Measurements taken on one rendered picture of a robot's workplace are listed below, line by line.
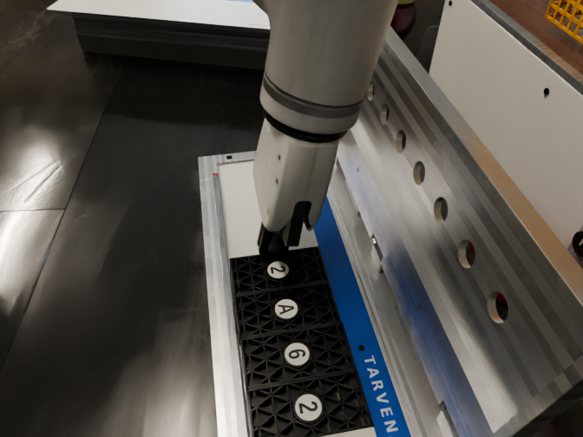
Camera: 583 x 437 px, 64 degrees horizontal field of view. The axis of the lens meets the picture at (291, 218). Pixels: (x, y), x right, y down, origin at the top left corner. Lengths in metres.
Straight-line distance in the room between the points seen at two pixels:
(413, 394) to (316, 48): 0.30
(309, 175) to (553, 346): 0.21
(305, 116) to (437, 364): 0.22
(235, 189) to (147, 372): 0.25
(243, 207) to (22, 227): 0.27
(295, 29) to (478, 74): 0.37
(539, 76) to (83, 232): 0.54
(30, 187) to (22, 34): 0.52
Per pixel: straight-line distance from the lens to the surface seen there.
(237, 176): 0.62
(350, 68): 0.35
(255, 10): 0.87
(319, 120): 0.36
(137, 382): 0.48
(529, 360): 0.34
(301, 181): 0.39
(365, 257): 0.52
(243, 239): 0.54
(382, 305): 0.49
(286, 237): 0.43
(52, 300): 0.57
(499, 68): 0.63
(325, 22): 0.33
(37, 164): 0.76
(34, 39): 1.14
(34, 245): 0.63
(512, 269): 0.34
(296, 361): 0.43
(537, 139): 0.57
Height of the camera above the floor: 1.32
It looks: 45 degrees down
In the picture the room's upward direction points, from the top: straight up
